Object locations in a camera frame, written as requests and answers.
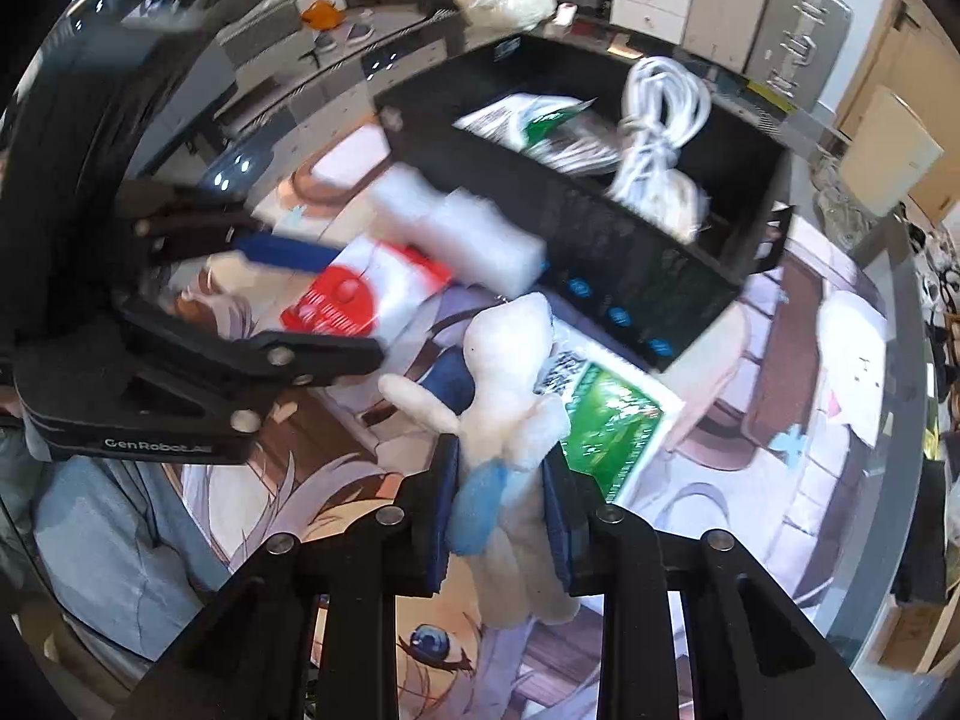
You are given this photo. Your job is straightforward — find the anime print table mat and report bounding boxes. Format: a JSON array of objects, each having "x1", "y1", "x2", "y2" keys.
[{"x1": 170, "y1": 118, "x2": 902, "y2": 720}]

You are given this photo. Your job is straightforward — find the bagged white rope coil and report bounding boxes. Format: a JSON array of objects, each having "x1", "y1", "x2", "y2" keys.
[{"x1": 650, "y1": 167, "x2": 715, "y2": 246}]

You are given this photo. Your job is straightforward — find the white plush toy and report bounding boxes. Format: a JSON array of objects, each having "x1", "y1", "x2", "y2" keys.
[{"x1": 377, "y1": 293, "x2": 579, "y2": 629}]

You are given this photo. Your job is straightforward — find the grey sofa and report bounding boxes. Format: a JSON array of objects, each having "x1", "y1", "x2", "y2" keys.
[{"x1": 185, "y1": 0, "x2": 313, "y2": 93}]

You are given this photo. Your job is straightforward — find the red white snack packet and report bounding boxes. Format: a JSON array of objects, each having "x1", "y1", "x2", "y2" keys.
[{"x1": 280, "y1": 236, "x2": 452, "y2": 346}]

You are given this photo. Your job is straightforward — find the white cable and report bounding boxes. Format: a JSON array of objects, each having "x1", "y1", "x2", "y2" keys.
[{"x1": 602, "y1": 53, "x2": 715, "y2": 205}]

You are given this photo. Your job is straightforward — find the wooden door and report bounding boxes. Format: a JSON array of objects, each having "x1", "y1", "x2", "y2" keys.
[{"x1": 836, "y1": 0, "x2": 960, "y2": 224}]

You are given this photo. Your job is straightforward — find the white foam block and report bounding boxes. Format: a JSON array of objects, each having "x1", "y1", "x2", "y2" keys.
[{"x1": 370, "y1": 164, "x2": 547, "y2": 299}]

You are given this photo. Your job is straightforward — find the white round plush cushion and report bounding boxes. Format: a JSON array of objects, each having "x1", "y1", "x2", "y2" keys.
[{"x1": 817, "y1": 291, "x2": 887, "y2": 449}]

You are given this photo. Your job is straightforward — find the silver suitcase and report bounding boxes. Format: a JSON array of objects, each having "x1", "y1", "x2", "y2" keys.
[{"x1": 745, "y1": 0, "x2": 851, "y2": 112}]

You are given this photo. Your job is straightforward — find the bagged striped white rope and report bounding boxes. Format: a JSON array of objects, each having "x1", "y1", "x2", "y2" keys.
[{"x1": 452, "y1": 92, "x2": 625, "y2": 178}]

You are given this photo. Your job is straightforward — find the black storage box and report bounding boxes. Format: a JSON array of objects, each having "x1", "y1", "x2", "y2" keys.
[{"x1": 374, "y1": 34, "x2": 791, "y2": 371}]

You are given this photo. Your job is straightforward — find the orange bag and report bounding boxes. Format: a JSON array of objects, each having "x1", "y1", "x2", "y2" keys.
[{"x1": 301, "y1": 0, "x2": 347, "y2": 31}]

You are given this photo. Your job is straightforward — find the green medicine packet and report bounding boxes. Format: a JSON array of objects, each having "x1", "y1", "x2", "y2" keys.
[{"x1": 535, "y1": 320, "x2": 685, "y2": 507}]

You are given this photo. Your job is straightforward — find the cream cylindrical trash can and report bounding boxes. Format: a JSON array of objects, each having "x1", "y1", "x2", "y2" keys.
[{"x1": 838, "y1": 86, "x2": 944, "y2": 218}]

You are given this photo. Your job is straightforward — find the beige suitcase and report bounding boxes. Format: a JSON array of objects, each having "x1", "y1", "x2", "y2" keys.
[{"x1": 682, "y1": 0, "x2": 766, "y2": 75}]

